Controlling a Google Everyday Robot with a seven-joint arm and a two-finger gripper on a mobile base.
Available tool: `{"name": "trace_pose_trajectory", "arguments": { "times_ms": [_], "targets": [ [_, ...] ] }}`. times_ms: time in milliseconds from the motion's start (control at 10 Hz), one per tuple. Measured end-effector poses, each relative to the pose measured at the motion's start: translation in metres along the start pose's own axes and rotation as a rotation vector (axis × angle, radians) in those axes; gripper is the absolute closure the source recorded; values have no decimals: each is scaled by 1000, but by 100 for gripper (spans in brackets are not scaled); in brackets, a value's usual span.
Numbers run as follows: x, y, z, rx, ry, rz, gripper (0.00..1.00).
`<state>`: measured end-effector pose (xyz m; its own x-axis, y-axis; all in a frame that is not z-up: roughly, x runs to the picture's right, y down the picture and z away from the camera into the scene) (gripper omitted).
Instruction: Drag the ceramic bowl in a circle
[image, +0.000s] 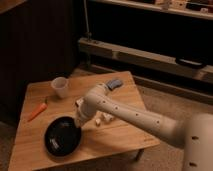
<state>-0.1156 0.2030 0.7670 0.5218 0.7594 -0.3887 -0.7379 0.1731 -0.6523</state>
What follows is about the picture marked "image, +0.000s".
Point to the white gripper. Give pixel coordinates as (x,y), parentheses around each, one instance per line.
(81,118)

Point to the black ceramic bowl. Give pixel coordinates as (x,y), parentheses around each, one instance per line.
(62,137)

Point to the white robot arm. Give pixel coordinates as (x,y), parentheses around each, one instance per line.
(194,135)

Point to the white toy block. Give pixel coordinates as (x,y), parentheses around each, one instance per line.
(107,117)

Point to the orange toy carrot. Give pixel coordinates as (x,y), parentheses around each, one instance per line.
(39,109)

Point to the white plastic cup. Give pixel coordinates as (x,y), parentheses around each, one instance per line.
(60,86)

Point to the wooden table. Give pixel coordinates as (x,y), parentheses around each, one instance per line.
(29,153)

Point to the blue sponge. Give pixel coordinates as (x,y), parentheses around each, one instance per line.
(114,83)

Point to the metal pole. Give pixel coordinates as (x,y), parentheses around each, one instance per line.
(88,33)

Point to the long beige case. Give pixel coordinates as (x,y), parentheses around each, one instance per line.
(144,59)

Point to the wooden shelf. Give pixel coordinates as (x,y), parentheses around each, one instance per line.
(178,7)

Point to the black case handle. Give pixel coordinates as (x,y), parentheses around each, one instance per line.
(190,64)

